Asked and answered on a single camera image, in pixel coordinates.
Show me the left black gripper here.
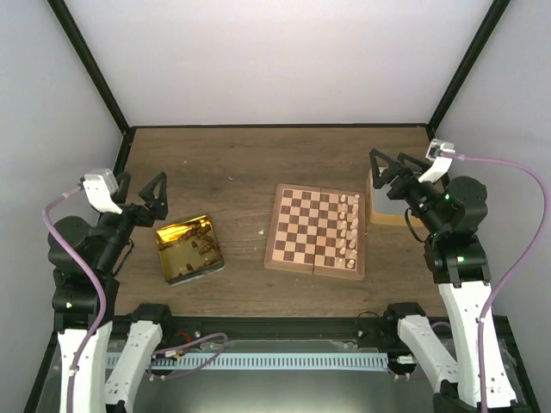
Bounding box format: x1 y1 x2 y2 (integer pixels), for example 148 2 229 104
97 170 170 274

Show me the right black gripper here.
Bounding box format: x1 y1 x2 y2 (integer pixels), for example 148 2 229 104
370 149 448 237

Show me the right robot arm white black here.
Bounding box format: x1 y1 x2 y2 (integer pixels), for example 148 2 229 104
369 150 531 412

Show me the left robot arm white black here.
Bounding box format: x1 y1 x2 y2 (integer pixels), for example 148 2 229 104
42 169 176 412

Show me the row of white chess pieces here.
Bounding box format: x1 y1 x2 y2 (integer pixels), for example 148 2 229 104
337 194 361 270

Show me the gold tin with dark pieces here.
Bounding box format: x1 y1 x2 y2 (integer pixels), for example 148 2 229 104
156 214 225 286

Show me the wooden chess board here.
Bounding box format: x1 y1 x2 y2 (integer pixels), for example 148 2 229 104
264 183 366 281

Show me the silver tin yellow rim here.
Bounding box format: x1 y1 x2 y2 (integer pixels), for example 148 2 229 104
366 171 409 226

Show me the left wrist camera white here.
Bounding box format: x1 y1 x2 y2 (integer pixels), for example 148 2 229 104
83 169 122 214

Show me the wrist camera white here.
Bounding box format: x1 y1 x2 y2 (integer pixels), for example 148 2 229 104
418 139 455 183
83 169 122 214

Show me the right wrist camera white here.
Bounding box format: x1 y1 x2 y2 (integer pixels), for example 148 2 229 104
418 139 455 183

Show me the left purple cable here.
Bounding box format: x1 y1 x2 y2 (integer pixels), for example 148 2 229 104
42 185 108 413

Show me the purple cable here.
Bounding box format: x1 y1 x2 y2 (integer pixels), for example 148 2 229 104
447 153 549 413
42 185 108 413

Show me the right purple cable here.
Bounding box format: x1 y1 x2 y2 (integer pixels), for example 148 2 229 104
447 153 549 413

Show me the black aluminium frame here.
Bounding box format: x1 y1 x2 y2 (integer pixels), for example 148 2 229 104
23 0 542 413

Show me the light blue cable duct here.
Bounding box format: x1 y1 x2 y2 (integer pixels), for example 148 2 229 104
106 353 388 372

